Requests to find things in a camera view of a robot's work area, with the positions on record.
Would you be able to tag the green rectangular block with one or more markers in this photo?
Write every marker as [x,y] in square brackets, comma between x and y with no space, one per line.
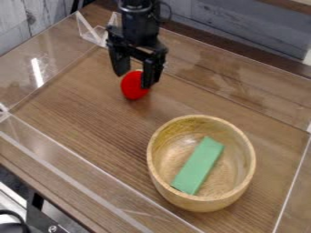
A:
[198,166]

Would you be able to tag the black table leg bracket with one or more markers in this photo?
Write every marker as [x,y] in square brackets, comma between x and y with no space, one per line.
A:
[38,219]

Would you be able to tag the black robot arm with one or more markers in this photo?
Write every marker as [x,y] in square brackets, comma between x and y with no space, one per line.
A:
[140,5]

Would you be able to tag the clear acrylic corner bracket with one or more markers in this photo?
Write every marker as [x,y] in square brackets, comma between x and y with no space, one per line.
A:
[95,35]

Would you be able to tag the wooden bowl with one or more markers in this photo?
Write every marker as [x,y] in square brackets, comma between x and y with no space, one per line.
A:
[171,146]

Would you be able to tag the red toy strawberry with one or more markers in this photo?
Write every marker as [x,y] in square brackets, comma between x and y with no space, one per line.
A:
[131,85]

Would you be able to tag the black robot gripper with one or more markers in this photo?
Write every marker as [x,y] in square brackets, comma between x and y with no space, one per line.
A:
[135,40]

